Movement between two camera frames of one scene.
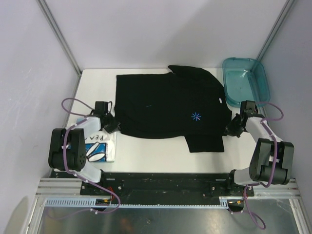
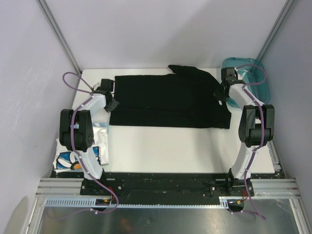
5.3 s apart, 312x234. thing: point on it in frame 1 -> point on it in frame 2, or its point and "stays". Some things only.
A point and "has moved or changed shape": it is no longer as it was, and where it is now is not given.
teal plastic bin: [245, 79] stays
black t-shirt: [184, 103] has moved or changed shape
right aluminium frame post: [283, 12] stays
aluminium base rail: [70, 187] stays
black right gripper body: [234, 127] -> [222, 96]
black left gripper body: [111, 124] -> [111, 106]
